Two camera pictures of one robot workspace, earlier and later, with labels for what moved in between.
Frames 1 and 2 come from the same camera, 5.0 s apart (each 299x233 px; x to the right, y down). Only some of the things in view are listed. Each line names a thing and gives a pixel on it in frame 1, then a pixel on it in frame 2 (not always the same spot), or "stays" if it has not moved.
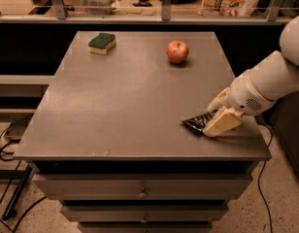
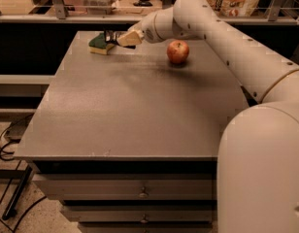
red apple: (177, 51) stays
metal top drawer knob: (143, 194) stays
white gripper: (246, 94) -> (148, 32)
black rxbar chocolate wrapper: (196, 124) -> (112, 37)
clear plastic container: (99, 0) stays
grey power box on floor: (17, 127) stays
